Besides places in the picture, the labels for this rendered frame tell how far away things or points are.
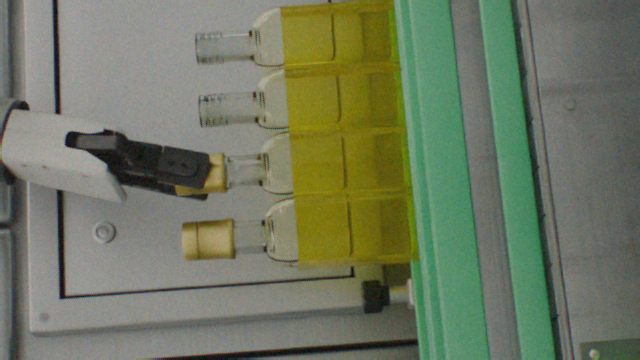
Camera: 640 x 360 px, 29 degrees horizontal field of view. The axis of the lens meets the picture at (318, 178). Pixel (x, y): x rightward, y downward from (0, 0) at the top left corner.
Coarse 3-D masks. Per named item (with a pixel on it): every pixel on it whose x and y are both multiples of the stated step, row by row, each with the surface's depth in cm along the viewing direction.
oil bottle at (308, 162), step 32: (320, 128) 105; (352, 128) 105; (384, 128) 105; (288, 160) 104; (320, 160) 104; (352, 160) 104; (384, 160) 104; (288, 192) 104; (320, 192) 104; (352, 192) 105
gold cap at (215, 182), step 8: (216, 160) 105; (224, 160) 105; (208, 168) 105; (216, 168) 105; (224, 168) 105; (208, 176) 105; (216, 176) 105; (224, 176) 105; (208, 184) 105; (216, 184) 105; (224, 184) 105; (176, 192) 106; (184, 192) 106; (192, 192) 106; (200, 192) 106; (208, 192) 106; (216, 192) 106; (224, 192) 106
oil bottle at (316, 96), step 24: (288, 72) 106; (312, 72) 106; (336, 72) 107; (360, 72) 107; (384, 72) 107; (264, 96) 106; (288, 96) 106; (312, 96) 106; (336, 96) 106; (360, 96) 106; (384, 96) 106; (264, 120) 106; (288, 120) 105; (312, 120) 105; (336, 120) 106; (360, 120) 106; (384, 120) 106
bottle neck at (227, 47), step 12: (204, 36) 109; (216, 36) 109; (228, 36) 109; (240, 36) 109; (204, 48) 108; (216, 48) 108; (228, 48) 108; (240, 48) 108; (204, 60) 109; (216, 60) 109; (228, 60) 109; (240, 60) 109
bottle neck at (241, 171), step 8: (232, 160) 106; (240, 160) 106; (248, 160) 106; (256, 160) 106; (232, 168) 105; (240, 168) 105; (248, 168) 105; (256, 168) 105; (232, 176) 105; (240, 176) 105; (248, 176) 105; (256, 176) 105; (232, 184) 106; (240, 184) 106; (248, 184) 106; (256, 184) 106
